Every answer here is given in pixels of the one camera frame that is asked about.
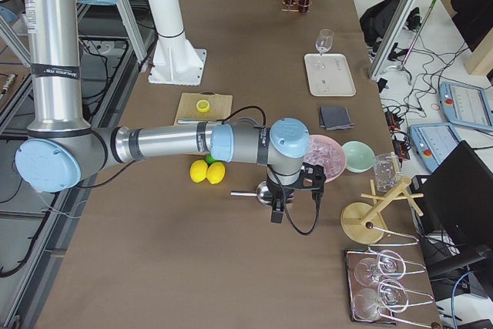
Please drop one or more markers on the yellow lemon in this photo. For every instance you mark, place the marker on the yellow lemon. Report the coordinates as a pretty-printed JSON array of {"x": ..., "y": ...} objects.
[
  {"x": 198, "y": 170},
  {"x": 216, "y": 172}
]

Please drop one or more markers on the pink bowl of ice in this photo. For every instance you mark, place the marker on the pink bowl of ice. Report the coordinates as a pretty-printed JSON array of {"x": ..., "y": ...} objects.
[{"x": 326, "y": 152}]

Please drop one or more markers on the upturned wine glass far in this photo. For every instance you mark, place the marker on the upturned wine glass far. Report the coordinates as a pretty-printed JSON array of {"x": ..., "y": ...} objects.
[{"x": 385, "y": 264}]

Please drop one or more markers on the upturned wine glass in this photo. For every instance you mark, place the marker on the upturned wine glass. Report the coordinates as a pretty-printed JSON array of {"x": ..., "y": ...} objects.
[
  {"x": 379, "y": 303},
  {"x": 385, "y": 264}
]

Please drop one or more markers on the blue teach pendant near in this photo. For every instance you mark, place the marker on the blue teach pendant near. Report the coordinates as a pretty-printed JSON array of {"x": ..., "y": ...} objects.
[{"x": 433, "y": 142}]

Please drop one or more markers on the yellow lemon near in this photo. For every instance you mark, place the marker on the yellow lemon near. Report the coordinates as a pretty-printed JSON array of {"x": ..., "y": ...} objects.
[{"x": 216, "y": 172}]

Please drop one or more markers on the yellow lemon far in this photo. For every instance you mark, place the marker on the yellow lemon far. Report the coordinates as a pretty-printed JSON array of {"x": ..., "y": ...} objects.
[{"x": 198, "y": 170}]

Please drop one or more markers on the upturned wine glass near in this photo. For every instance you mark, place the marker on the upturned wine glass near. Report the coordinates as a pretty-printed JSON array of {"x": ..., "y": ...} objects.
[{"x": 379, "y": 303}]

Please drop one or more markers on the bamboo cutting board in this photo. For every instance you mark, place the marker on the bamboo cutting board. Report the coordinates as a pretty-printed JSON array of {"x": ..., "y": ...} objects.
[{"x": 220, "y": 106}]

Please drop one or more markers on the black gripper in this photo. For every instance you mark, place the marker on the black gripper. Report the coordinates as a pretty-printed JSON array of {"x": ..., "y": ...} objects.
[{"x": 278, "y": 189}]

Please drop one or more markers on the aluminium frame post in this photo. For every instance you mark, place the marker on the aluminium frame post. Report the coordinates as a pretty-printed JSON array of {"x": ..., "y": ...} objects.
[{"x": 396, "y": 24}]

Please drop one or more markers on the half lemon slice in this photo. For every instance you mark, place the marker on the half lemon slice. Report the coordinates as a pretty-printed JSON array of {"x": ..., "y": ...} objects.
[{"x": 203, "y": 106}]

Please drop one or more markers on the blue teach pendant far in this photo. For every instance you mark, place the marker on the blue teach pendant far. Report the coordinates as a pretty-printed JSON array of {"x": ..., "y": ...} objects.
[{"x": 465, "y": 105}]

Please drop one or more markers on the grey folded cloth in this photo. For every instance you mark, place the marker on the grey folded cloth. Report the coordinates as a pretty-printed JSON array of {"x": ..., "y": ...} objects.
[{"x": 334, "y": 118}]

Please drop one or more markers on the white rabbit tray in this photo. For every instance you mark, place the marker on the white rabbit tray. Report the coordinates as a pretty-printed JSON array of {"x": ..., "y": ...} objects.
[{"x": 329, "y": 75}]

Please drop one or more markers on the clear wine glass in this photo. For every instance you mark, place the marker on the clear wine glass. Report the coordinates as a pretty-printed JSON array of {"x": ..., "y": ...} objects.
[{"x": 324, "y": 41}]

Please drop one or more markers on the green bowl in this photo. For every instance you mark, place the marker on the green bowl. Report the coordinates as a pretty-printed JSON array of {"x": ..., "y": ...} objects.
[{"x": 359, "y": 156}]

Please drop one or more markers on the black monitor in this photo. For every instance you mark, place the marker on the black monitor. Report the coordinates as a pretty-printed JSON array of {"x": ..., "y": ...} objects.
[{"x": 459, "y": 192}]

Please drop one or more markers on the steel muddler rod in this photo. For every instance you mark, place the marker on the steel muddler rod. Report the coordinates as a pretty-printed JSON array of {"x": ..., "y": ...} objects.
[{"x": 188, "y": 121}]

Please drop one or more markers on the blue teach pendant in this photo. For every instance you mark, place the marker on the blue teach pendant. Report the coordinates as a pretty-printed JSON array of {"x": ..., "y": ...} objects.
[
  {"x": 433, "y": 142},
  {"x": 465, "y": 105}
]

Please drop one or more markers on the steel ice scoop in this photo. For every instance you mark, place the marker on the steel ice scoop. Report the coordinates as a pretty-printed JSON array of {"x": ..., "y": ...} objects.
[{"x": 262, "y": 193}]

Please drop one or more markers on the glass mug on stand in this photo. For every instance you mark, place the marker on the glass mug on stand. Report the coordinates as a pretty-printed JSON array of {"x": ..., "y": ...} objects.
[{"x": 386, "y": 171}]

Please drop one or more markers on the green lime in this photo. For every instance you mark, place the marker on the green lime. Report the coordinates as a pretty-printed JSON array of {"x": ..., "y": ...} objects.
[{"x": 210, "y": 159}]

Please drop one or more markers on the black tray glass rack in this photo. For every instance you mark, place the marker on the black tray glass rack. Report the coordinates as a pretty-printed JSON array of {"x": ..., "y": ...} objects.
[{"x": 416, "y": 298}]

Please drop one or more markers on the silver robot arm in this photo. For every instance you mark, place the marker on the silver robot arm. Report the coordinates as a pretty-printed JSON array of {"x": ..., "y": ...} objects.
[{"x": 63, "y": 148}]

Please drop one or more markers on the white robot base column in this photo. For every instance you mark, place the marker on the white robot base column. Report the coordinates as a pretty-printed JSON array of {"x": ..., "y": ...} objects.
[{"x": 175, "y": 60}]

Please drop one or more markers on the wooden cup tree stand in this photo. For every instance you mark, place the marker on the wooden cup tree stand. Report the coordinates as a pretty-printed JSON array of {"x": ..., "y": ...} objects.
[{"x": 363, "y": 223}]

